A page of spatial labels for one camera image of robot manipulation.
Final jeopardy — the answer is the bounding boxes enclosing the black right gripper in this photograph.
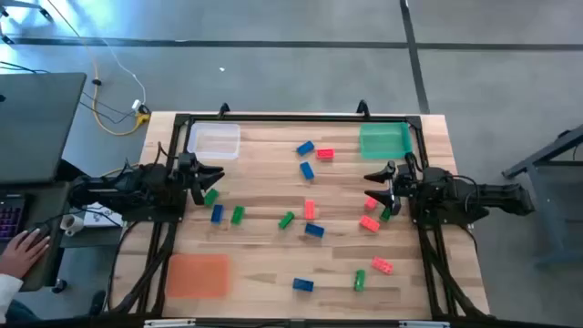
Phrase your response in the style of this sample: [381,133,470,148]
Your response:
[363,159,414,218]

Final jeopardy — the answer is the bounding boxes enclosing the black stand legs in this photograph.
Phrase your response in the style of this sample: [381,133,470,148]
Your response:
[0,0,54,46]

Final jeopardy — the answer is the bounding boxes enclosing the yellow cable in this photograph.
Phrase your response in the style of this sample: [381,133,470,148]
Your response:
[45,0,152,177]

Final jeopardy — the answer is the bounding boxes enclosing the silver metal bracket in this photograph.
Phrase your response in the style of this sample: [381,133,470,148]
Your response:
[144,318,197,328]
[399,320,451,328]

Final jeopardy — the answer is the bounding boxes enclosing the person's hand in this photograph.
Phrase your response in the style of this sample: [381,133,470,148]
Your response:
[0,229,51,280]

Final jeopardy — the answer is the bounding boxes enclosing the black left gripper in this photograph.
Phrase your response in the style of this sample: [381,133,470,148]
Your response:
[177,152,226,207]

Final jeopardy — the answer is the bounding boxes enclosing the teal plastic bin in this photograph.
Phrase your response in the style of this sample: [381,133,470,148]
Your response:
[358,121,414,160]

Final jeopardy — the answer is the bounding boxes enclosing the black aluminium table frame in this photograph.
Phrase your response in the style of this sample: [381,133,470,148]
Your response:
[107,111,491,320]

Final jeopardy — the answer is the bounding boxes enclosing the white printed paper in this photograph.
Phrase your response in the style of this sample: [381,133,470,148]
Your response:
[83,201,125,229]

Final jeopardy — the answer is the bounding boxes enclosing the clear plastic bin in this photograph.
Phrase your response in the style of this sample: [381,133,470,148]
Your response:
[187,121,241,161]

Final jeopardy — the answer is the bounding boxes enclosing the grey metal cart frame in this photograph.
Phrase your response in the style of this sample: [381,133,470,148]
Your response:
[500,123,583,268]

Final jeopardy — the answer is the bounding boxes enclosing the white cable with adapter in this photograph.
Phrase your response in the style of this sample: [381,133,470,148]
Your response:
[97,36,148,111]

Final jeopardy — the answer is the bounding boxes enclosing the grey laptop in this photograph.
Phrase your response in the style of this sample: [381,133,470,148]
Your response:
[0,71,87,242]

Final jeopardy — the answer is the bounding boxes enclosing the orange plastic bin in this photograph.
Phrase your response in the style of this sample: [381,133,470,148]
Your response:
[165,252,231,300]

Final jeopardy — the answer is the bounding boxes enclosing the person's forearm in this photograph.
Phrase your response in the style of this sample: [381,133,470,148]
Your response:
[0,272,24,323]

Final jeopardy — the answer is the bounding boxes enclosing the black cable bundle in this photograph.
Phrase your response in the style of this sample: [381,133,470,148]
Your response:
[416,225,491,318]
[107,220,179,315]

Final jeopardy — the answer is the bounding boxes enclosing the white mug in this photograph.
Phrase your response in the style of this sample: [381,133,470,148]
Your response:
[59,212,86,237]

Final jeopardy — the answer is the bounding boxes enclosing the person's shoe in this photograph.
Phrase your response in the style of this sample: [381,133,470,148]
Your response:
[88,290,107,316]

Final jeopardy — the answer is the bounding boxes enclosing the dark grey desk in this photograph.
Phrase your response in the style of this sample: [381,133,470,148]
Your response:
[0,157,127,293]

